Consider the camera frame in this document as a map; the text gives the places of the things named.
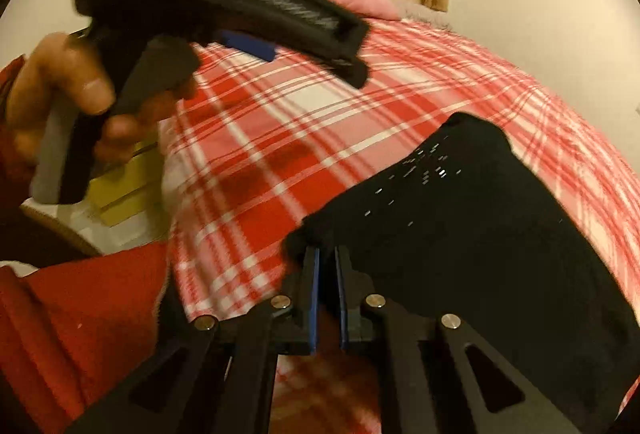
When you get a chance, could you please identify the black pants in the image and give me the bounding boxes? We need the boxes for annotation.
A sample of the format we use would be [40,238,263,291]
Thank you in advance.
[283,112,639,433]

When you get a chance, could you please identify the red sleeve forearm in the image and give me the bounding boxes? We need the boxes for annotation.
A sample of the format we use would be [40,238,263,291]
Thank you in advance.
[1,56,169,433]

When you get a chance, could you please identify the person left hand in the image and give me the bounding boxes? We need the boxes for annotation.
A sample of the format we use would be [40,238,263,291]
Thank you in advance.
[4,31,199,166]

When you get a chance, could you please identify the red plaid bed sheet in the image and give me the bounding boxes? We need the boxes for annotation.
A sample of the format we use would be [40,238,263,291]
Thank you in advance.
[156,16,640,434]

